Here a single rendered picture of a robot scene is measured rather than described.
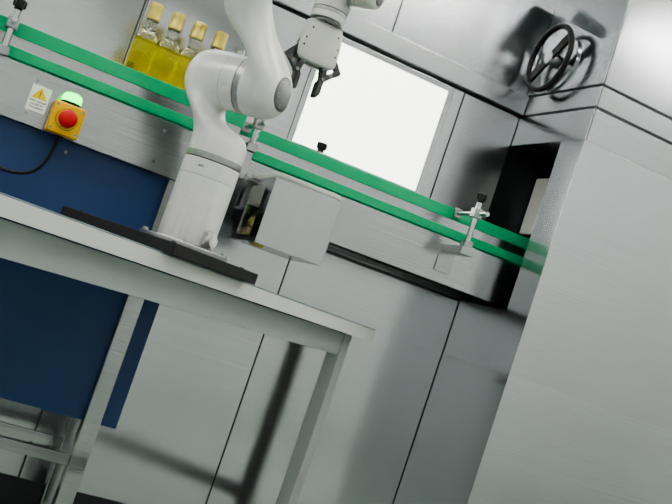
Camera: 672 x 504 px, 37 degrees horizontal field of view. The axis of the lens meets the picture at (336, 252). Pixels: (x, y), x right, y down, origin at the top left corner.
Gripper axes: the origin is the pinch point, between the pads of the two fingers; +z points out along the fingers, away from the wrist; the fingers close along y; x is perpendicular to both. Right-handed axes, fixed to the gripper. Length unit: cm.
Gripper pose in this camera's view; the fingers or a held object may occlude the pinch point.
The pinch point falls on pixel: (305, 85)
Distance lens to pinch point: 237.8
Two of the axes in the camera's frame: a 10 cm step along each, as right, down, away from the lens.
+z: -3.2, 9.5, -0.7
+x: 3.8, 0.6, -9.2
